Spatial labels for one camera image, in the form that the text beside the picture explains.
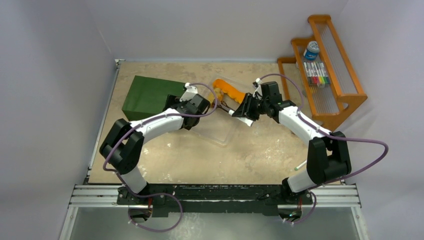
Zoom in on green paper bag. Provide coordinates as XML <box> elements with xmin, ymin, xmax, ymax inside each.
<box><xmin>121</xmin><ymin>75</ymin><xmax>185</xmax><ymax>121</ymax></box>

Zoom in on metal tongs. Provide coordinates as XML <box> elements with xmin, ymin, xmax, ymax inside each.
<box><xmin>217</xmin><ymin>101</ymin><xmax>254</xmax><ymax>127</ymax></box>

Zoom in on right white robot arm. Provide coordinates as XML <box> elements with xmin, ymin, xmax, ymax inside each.
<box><xmin>230</xmin><ymin>81</ymin><xmax>352</xmax><ymax>204</ymax></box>

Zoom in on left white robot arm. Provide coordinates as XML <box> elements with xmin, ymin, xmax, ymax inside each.
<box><xmin>99</xmin><ymin>94</ymin><xmax>211</xmax><ymax>205</ymax></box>

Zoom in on clear plastic tray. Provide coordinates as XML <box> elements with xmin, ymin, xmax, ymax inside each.
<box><xmin>190</xmin><ymin>74</ymin><xmax>254</xmax><ymax>146</ymax></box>

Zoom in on coloured marker set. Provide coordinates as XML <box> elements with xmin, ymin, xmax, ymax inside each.
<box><xmin>303</xmin><ymin>61</ymin><xmax>331</xmax><ymax>88</ymax></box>

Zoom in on orange wooden shelf rack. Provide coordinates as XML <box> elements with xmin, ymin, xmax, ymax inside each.
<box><xmin>277</xmin><ymin>14</ymin><xmax>368</xmax><ymax>131</ymax></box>

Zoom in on blue white jar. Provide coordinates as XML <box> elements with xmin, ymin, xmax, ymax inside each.
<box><xmin>303</xmin><ymin>41</ymin><xmax>320</xmax><ymax>61</ymax></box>

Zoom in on green white marker pen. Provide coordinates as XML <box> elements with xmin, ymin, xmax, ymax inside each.
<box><xmin>294</xmin><ymin>160</ymin><xmax>307</xmax><ymax>171</ymax></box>

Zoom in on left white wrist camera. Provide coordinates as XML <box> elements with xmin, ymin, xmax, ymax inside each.
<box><xmin>179</xmin><ymin>82</ymin><xmax>198</xmax><ymax>102</ymax></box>

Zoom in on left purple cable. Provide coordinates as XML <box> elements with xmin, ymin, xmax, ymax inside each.
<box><xmin>101</xmin><ymin>82</ymin><xmax>220</xmax><ymax>173</ymax></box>

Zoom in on purple cable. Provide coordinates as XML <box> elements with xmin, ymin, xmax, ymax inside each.
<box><xmin>253</xmin><ymin>72</ymin><xmax>390</xmax><ymax>191</ymax></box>
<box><xmin>101</xmin><ymin>82</ymin><xmax>220</xmax><ymax>173</ymax></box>

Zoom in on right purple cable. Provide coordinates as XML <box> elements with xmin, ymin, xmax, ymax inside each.
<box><xmin>253</xmin><ymin>72</ymin><xmax>390</xmax><ymax>191</ymax></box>

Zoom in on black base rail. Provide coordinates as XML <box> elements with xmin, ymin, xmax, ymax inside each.
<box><xmin>117</xmin><ymin>183</ymin><xmax>313</xmax><ymax>218</ymax></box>

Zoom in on aluminium frame rail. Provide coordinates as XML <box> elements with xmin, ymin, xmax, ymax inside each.
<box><xmin>69</xmin><ymin>185</ymin><xmax>362</xmax><ymax>208</ymax></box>

